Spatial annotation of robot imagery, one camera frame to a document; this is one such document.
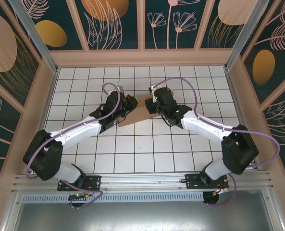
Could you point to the brown cardboard box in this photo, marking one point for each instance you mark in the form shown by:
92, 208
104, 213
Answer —
140, 114

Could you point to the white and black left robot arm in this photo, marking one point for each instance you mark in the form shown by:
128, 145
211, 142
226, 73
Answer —
75, 131

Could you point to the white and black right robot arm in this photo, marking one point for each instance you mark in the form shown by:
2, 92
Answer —
240, 149

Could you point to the yellow power connector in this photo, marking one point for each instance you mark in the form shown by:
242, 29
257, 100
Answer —
215, 193
87, 196

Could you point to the grey metal sheet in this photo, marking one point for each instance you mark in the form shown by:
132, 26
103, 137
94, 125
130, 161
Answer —
144, 216

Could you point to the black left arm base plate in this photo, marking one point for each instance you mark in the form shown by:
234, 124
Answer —
94, 181

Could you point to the long aluminium mounting rail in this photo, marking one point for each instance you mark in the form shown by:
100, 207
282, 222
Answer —
144, 179

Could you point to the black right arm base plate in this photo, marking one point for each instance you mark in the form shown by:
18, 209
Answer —
192, 181

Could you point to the right aluminium corner post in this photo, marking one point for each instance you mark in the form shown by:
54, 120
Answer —
244, 36

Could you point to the aluminium corner post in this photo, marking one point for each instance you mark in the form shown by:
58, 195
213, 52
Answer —
244, 36
35, 36

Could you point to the left aluminium corner post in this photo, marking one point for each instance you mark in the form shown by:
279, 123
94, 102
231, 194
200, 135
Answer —
35, 36

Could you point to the aluminium side bracket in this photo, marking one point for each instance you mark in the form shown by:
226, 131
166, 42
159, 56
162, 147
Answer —
256, 167

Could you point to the aluminium frame upright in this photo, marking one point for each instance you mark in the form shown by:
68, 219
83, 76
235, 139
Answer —
275, 211
12, 211

